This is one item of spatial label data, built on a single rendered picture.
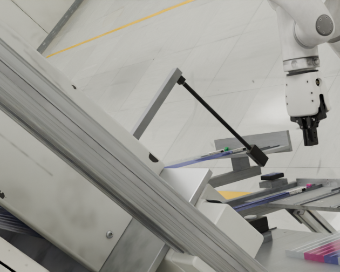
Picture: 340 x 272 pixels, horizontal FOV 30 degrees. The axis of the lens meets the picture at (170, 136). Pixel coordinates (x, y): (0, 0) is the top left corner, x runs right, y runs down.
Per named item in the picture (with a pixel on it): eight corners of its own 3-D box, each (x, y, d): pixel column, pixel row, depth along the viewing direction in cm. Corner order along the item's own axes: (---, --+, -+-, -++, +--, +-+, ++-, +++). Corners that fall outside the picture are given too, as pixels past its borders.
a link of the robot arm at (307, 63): (327, 55, 145) (329, 68, 145) (300, 60, 152) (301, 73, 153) (302, 57, 140) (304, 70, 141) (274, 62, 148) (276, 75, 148)
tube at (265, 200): (308, 189, 162) (307, 184, 162) (312, 189, 161) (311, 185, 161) (143, 238, 135) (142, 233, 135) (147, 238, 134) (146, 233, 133)
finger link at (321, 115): (333, 108, 141) (321, 125, 145) (313, 85, 145) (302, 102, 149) (329, 108, 141) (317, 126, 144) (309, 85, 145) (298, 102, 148)
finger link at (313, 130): (323, 115, 145) (326, 144, 146) (312, 116, 148) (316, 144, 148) (313, 117, 144) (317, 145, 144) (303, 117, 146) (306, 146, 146)
